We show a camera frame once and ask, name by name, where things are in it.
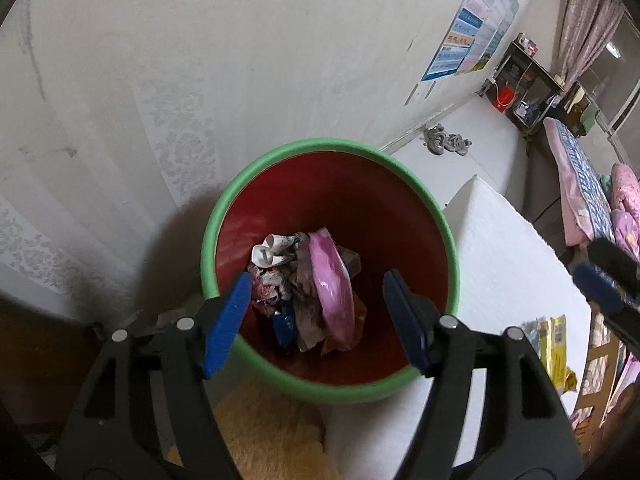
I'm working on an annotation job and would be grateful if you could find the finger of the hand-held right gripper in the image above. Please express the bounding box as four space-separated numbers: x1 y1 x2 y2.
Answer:
572 237 640 346

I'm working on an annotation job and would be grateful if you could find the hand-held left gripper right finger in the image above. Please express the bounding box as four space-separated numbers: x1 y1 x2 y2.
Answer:
384 269 583 480

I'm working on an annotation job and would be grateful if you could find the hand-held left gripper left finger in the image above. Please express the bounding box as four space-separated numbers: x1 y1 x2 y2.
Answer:
55 272 252 480

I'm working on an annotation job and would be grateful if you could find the pale pink wrapper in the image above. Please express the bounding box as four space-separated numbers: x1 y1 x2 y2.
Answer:
246 266 282 314

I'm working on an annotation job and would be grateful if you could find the blue wrapper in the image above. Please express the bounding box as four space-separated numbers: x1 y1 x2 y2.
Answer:
272 302 299 349

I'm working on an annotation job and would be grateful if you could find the yellow snack wrapper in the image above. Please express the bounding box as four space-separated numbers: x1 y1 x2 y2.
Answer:
521 314 579 393

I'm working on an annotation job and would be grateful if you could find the grey wrapper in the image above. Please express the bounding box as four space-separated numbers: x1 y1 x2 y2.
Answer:
279 240 323 352

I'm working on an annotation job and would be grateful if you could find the pink snack wrapper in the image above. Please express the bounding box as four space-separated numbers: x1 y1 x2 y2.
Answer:
306 227 359 354

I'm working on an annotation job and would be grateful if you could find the white paper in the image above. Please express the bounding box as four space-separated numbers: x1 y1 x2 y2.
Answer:
251 233 297 269

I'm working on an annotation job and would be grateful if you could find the green rimmed red trash bin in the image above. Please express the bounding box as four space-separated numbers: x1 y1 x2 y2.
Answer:
201 137 461 406

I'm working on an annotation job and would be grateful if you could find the wooden chair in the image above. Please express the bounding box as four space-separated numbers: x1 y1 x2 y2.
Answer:
571 304 640 427

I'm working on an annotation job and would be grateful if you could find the pink quilt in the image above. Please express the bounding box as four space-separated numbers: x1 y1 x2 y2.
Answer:
606 162 640 262

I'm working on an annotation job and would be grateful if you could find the beige plush cushion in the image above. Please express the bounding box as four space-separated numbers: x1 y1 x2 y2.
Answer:
166 374 342 480

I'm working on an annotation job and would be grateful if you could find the chair with green cloth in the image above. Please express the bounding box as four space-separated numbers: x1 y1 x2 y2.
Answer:
564 81 607 137

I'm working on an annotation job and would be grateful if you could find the grey shoe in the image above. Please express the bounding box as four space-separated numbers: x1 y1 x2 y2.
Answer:
442 133 471 156
423 123 449 155

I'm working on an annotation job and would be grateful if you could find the red bucket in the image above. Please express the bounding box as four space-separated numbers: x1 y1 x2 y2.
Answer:
491 86 516 111

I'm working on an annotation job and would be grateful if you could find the dark desk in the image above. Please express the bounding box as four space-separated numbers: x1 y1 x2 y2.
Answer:
486 39 569 137

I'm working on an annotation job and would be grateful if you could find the window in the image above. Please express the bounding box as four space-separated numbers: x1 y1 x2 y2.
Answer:
575 7 640 128

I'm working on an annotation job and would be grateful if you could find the pink patterned curtain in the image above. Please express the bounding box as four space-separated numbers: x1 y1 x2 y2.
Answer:
551 0 627 87

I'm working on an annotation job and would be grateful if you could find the light blue chart poster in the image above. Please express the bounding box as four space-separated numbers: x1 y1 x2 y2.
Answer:
462 0 511 74

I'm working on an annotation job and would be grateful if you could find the large blue wall poster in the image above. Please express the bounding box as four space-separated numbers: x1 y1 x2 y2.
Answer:
420 0 488 83

